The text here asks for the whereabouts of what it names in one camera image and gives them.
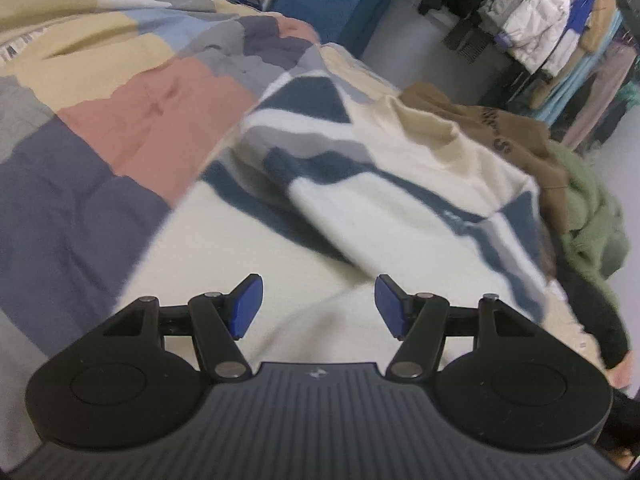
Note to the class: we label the black garment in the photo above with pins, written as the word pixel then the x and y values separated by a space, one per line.
pixel 600 320

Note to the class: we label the hanging striped garment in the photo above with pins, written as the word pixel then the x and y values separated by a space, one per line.
pixel 467 40

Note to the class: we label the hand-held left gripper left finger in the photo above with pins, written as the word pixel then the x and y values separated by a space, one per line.
pixel 245 305

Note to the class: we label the cream navy striped sweater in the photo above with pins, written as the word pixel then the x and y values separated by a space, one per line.
pixel 390 210

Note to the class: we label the patchwork bed blanket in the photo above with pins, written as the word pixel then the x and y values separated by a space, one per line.
pixel 150 100

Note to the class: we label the hanging pink beige pants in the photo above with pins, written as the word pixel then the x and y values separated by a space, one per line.
pixel 605 95

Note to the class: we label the hanging light blue garment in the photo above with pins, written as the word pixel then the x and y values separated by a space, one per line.
pixel 570 85

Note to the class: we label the blue curtain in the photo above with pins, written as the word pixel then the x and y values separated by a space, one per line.
pixel 380 15

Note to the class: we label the hanging tan coat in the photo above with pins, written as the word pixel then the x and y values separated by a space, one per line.
pixel 602 20

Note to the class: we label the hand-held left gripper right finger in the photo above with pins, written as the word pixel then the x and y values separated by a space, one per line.
pixel 392 305

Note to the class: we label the brown hoodie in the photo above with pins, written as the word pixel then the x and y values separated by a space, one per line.
pixel 545 160

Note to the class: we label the green fleece jacket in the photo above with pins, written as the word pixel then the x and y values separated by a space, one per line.
pixel 590 210

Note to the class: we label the hanging white puffer jacket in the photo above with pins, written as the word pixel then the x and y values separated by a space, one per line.
pixel 535 15

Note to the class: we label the teal clothes hangers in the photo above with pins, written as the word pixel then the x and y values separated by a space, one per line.
pixel 631 97

